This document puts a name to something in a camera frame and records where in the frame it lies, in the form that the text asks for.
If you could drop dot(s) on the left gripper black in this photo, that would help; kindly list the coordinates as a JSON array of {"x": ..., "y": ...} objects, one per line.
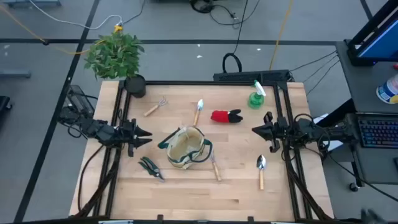
[{"x": 128, "y": 135}]

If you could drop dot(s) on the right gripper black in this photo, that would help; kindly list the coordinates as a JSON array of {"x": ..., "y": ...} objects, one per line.
[{"x": 279, "y": 132}]

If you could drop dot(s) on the green spray bottle white trigger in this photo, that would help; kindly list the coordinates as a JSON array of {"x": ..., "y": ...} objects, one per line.
[{"x": 255, "y": 101}]

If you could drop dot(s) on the red black gardening gloves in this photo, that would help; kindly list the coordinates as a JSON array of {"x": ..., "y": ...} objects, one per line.
[{"x": 220, "y": 116}]

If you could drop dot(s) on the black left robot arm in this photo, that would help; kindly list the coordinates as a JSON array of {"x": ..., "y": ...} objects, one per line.
[{"x": 99, "y": 132}]

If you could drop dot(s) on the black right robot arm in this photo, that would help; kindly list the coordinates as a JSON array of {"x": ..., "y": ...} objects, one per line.
[{"x": 311, "y": 130}]

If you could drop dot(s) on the beige green gardening bag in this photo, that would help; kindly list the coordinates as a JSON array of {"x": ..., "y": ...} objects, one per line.
[{"x": 183, "y": 146}]

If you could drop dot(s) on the black perforated equipment box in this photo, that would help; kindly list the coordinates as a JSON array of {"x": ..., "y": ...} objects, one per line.
[{"x": 248, "y": 76}]

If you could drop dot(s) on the green plant in black pot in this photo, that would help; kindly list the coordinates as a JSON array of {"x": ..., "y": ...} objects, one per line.
[{"x": 115, "y": 56}]

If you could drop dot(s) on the black caster wheel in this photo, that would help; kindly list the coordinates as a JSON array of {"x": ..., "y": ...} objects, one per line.
[{"x": 354, "y": 186}]

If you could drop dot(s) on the black computer desk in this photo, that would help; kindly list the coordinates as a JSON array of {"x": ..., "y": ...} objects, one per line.
[{"x": 360, "y": 87}]

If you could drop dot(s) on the black backlit keyboard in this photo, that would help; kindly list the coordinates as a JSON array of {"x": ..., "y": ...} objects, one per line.
[{"x": 379, "y": 132}]

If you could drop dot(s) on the blue white round container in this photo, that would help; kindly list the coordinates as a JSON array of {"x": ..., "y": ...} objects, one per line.
[{"x": 388, "y": 90}]

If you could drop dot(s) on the black computer monitor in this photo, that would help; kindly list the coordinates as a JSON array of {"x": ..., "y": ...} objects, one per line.
[{"x": 382, "y": 43}]

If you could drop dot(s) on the black metal table frame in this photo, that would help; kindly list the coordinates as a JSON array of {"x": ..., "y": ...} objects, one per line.
[{"x": 202, "y": 83}]

